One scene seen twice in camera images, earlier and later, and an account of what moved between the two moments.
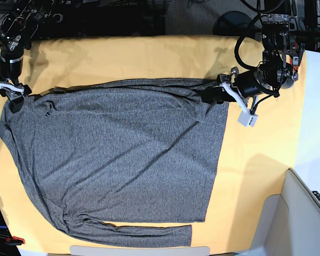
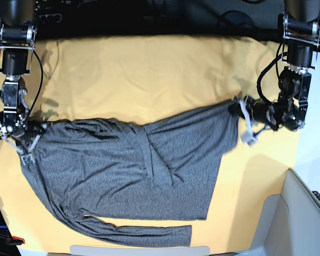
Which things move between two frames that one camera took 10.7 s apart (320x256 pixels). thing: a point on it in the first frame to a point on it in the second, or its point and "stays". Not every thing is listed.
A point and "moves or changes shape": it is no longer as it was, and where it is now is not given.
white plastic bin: [294, 223] stays
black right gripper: [249, 82] to [261, 111]
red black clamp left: [14, 240] stays
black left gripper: [10, 66] to [17, 120]
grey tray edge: [85, 250] stays
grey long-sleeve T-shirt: [141, 151] moves or changes shape
